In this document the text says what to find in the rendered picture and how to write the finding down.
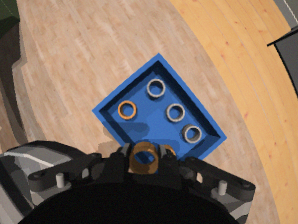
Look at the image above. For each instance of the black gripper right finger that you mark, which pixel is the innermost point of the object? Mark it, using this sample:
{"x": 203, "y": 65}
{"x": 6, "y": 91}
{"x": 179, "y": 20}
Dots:
{"x": 235, "y": 193}

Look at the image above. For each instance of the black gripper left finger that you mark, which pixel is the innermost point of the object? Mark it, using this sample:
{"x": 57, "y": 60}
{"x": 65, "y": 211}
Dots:
{"x": 68, "y": 175}

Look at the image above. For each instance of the grey metal bushing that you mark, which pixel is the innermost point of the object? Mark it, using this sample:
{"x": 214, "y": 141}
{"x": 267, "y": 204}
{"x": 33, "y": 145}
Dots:
{"x": 182, "y": 112}
{"x": 197, "y": 135}
{"x": 156, "y": 81}

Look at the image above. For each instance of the blue crate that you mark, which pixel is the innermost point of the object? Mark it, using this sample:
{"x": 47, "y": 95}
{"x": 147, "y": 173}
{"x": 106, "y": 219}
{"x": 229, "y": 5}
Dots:
{"x": 150, "y": 123}

